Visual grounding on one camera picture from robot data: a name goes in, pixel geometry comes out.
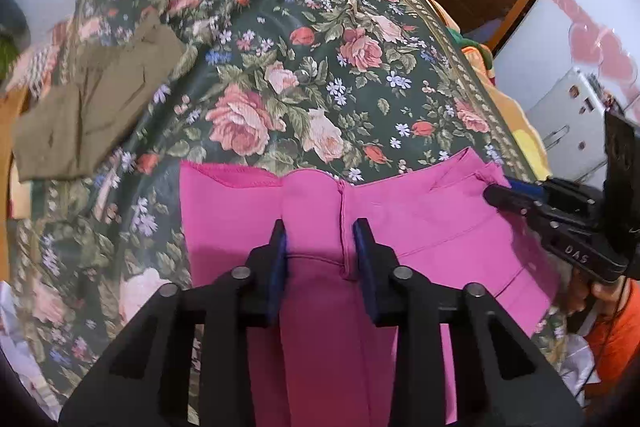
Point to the wooden lap table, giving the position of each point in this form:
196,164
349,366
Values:
7,157

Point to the pink pants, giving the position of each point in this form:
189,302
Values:
320,207

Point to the olive green pants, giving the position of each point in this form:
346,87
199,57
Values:
100,107

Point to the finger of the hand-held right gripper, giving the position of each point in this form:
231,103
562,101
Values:
505,201
522,187

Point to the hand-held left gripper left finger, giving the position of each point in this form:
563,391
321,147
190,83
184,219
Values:
280,277

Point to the striped bed sheet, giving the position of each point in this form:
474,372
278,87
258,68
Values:
45,62

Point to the orange yellow green blanket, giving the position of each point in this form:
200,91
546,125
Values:
510,107

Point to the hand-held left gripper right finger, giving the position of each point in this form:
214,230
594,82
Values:
362,277

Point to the grey plush pillow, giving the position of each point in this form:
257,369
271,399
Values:
12,22

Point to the dark floral blanket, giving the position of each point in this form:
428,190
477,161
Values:
280,57

